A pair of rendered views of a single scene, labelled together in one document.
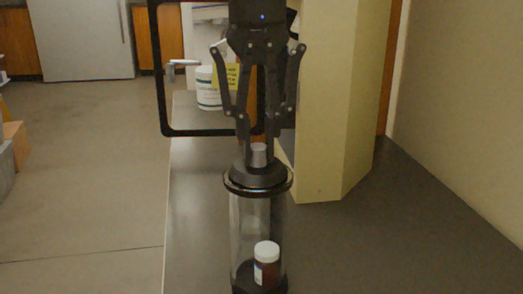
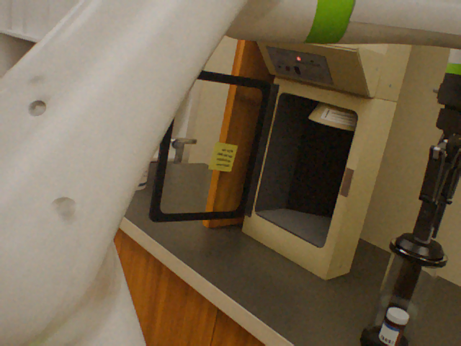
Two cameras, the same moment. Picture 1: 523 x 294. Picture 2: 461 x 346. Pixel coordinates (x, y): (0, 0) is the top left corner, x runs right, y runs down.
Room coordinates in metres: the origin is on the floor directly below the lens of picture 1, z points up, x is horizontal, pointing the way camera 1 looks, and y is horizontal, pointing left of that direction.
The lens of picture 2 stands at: (0.11, 0.77, 1.44)
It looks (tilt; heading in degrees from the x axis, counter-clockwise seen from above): 15 degrees down; 326
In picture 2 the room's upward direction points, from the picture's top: 11 degrees clockwise
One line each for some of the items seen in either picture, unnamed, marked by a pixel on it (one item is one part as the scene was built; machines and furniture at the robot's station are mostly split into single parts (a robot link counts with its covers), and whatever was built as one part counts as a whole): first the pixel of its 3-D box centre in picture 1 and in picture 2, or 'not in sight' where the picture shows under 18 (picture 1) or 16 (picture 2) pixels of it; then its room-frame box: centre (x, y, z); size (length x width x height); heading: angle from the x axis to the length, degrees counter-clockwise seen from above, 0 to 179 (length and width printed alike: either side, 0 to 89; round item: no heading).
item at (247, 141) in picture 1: (246, 138); (425, 220); (0.56, 0.02, 1.23); 0.03 x 0.01 x 0.07; 10
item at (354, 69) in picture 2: not in sight; (310, 62); (0.98, 0.01, 1.46); 0.32 x 0.12 x 0.10; 10
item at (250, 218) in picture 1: (257, 230); (402, 298); (0.56, 0.01, 1.06); 0.11 x 0.11 x 0.21
